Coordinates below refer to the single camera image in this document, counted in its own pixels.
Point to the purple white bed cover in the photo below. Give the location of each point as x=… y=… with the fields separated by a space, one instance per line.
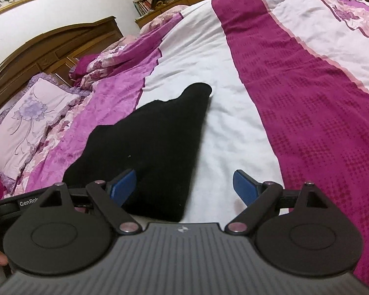
x=289 y=106

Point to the floral lilac pillow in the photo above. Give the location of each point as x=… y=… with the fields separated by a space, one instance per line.
x=23 y=125

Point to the black knit cardigan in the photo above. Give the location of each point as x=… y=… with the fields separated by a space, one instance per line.
x=160 y=142

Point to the folded purple floral quilt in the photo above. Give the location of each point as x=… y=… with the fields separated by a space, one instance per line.
x=125 y=53

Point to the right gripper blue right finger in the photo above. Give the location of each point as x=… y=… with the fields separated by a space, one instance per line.
x=247 y=188

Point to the row of books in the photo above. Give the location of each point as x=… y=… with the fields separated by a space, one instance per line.
x=143 y=7

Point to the brown wooden headboard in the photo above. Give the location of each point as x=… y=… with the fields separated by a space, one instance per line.
x=55 y=52

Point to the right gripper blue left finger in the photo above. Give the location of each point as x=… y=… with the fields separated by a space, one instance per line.
x=122 y=186

